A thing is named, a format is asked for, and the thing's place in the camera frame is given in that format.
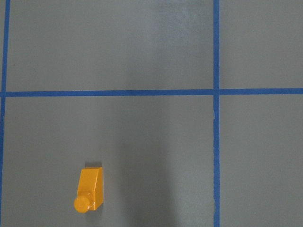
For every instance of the orange trapezoid block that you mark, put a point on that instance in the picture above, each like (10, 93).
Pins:
(90, 191)

